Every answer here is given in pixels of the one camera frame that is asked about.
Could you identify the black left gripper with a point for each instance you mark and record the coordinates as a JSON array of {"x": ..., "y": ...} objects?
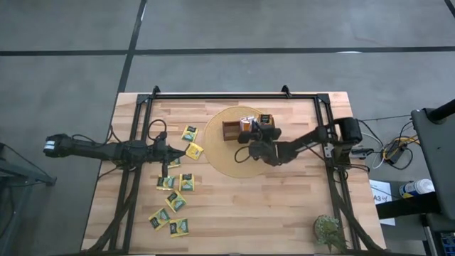
[{"x": 164, "y": 153}]

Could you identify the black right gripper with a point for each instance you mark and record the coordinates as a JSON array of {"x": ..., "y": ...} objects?
[{"x": 266, "y": 135}]

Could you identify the brown wooden tea organizer box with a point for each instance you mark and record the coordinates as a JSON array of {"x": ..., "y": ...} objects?
[{"x": 231, "y": 131}]

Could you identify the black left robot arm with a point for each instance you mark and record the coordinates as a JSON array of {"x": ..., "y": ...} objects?
[{"x": 92, "y": 151}]

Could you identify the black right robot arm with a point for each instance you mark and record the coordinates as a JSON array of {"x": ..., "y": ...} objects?
[{"x": 305, "y": 140}]

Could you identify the plain yellow tea bag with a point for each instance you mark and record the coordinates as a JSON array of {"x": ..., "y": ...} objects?
[{"x": 194, "y": 151}]

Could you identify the round woven straw placemat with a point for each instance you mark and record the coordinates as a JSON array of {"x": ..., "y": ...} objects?
[{"x": 220, "y": 160}]

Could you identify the small green potted plant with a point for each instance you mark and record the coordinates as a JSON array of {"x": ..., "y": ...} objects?
[{"x": 327, "y": 231}]

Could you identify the white printed paper sheet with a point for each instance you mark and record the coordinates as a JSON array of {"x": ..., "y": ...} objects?
[{"x": 380, "y": 186}]

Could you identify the white wipes canister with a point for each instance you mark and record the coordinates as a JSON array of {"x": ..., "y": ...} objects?
[{"x": 416, "y": 188}]

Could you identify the black shelf bar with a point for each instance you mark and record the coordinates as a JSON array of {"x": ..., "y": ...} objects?
[{"x": 409, "y": 206}]

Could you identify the black round pole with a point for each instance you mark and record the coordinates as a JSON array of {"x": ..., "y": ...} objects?
[{"x": 442, "y": 112}]

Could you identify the grey equipment stand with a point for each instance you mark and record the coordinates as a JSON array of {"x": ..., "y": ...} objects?
[{"x": 440, "y": 160}]

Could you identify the dark electronic device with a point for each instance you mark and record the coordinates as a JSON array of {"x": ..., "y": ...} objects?
[{"x": 448, "y": 243}]

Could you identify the black metal table frame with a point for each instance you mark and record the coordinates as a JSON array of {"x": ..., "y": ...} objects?
[{"x": 213, "y": 96}]

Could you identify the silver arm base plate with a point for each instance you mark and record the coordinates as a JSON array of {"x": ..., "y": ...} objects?
[{"x": 328, "y": 151}]

